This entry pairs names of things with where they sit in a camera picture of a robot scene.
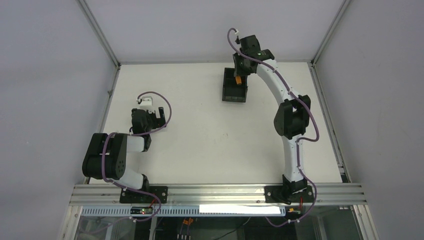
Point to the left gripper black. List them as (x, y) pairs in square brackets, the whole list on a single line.
[(156, 118)]

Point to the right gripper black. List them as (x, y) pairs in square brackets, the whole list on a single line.
[(239, 70)]

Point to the orange black screwdriver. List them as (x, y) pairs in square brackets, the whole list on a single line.
[(238, 80)]

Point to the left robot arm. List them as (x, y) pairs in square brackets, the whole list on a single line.
[(106, 156)]

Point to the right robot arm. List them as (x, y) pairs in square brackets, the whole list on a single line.
[(291, 119)]

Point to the black plastic bin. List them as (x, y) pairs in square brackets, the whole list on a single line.
[(231, 92)]

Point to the small electronics board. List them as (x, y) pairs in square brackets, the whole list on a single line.
[(141, 210)]

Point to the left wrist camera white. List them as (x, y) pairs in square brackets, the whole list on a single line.
[(145, 103)]

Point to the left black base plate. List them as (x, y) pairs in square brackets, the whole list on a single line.
[(131, 197)]

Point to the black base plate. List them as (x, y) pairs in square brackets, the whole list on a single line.
[(131, 197), (282, 194)]

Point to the white slotted cable duct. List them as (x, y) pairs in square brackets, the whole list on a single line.
[(203, 210)]

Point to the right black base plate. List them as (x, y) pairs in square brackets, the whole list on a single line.
[(282, 194)]

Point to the aluminium frame rail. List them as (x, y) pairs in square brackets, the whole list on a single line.
[(327, 194)]

